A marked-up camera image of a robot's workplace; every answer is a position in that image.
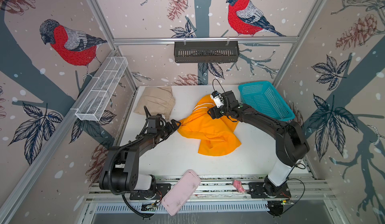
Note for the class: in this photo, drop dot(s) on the white wire mesh shelf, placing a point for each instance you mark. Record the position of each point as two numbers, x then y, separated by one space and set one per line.
98 97

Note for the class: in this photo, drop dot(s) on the beige drawstring shorts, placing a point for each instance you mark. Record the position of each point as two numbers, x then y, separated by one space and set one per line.
158 100

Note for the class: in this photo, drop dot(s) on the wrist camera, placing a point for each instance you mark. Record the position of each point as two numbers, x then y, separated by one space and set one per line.
155 124
217 98

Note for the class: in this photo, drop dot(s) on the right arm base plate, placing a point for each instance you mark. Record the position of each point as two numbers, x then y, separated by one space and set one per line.
265 190

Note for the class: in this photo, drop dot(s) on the black hanging wire basket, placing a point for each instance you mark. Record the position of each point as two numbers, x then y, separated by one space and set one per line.
206 52

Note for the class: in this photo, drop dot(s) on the teal plastic basket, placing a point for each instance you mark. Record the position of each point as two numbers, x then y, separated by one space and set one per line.
263 97

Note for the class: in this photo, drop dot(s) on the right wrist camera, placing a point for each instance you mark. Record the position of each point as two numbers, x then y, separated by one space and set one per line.
217 98

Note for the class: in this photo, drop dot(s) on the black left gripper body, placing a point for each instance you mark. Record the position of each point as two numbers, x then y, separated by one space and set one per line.
167 130

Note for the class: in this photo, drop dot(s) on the small pink crumpled object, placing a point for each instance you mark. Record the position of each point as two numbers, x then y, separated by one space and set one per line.
238 186

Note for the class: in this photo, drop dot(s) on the aluminium horizontal frame bar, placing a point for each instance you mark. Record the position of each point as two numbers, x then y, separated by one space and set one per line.
160 41

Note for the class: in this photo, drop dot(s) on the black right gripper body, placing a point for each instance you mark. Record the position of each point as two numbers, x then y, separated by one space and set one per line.
222 110

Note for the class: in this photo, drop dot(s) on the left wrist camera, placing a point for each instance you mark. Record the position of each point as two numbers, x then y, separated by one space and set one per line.
155 124

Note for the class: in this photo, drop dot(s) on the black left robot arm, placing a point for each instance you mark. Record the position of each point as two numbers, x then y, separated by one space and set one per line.
120 173

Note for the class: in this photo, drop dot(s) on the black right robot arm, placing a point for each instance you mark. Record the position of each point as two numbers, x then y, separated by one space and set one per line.
290 141

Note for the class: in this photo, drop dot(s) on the orange shorts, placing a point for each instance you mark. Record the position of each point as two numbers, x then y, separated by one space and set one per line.
216 135

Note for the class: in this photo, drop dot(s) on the pink flat case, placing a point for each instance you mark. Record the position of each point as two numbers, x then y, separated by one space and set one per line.
181 192

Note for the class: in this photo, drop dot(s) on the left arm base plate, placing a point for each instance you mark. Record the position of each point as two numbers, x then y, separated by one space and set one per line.
156 192

